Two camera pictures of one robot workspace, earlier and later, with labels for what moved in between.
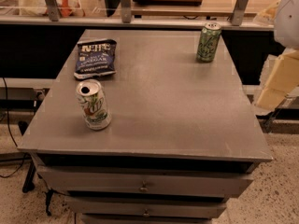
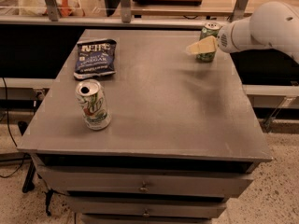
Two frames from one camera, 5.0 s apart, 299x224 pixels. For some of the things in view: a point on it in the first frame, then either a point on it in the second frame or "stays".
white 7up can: (94, 106) stays
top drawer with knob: (146, 182) stays
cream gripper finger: (283, 78) -> (234, 36)
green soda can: (208, 42) stays
